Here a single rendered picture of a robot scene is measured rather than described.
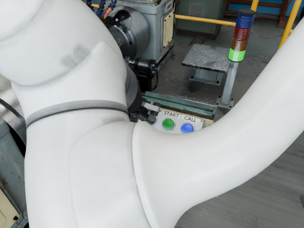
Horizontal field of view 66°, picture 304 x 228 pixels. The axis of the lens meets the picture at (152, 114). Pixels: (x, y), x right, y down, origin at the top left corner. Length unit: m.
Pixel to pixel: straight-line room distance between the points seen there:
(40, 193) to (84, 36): 0.13
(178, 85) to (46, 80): 1.07
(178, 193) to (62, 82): 0.13
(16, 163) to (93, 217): 0.46
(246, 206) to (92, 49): 0.69
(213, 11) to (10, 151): 3.59
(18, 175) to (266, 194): 0.71
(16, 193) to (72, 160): 0.49
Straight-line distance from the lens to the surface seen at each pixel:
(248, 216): 0.80
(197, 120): 0.60
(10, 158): 0.61
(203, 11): 3.93
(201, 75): 1.31
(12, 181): 0.64
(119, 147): 0.18
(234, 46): 1.01
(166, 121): 0.60
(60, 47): 0.20
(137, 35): 1.08
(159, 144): 0.19
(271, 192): 0.88
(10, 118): 0.64
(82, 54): 0.22
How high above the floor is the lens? 1.47
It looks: 39 degrees down
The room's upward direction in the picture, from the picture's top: straight up
